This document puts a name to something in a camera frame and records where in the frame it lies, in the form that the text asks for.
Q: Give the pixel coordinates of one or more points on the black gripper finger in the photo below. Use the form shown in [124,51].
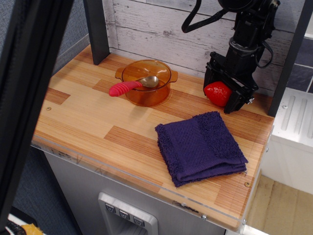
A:
[236,100]
[210,77]

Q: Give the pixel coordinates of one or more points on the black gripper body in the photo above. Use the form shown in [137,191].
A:
[236,68]

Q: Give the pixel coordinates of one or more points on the red toy strawberry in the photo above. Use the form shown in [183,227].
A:
[218,93]

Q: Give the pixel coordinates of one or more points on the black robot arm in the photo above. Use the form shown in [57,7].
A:
[253,26]

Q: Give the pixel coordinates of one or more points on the purple folded cloth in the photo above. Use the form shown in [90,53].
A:
[199,148]

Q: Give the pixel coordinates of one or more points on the amber glass pot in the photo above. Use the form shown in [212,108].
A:
[144,96]

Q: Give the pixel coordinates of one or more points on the white toy sink counter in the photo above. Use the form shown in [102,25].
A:
[289,154]

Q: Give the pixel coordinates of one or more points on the silver dispenser button panel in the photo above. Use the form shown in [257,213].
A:
[124,219]

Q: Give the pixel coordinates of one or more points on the grey toy fridge cabinet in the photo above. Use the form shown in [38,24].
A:
[81,186]

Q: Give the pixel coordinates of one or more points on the yellow object at corner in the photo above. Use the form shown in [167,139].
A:
[32,229]

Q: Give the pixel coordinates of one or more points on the dark right shelf post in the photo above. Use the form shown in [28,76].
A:
[291,56]

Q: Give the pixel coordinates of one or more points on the dark shelf post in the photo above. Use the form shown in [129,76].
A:
[96,23]
[291,56]

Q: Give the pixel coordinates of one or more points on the spoon with red handle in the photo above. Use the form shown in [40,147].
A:
[124,87]

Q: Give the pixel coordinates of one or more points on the dark left shelf post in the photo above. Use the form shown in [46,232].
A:
[96,23]

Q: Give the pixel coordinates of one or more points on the black foreground frame bar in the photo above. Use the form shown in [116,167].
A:
[27,61]

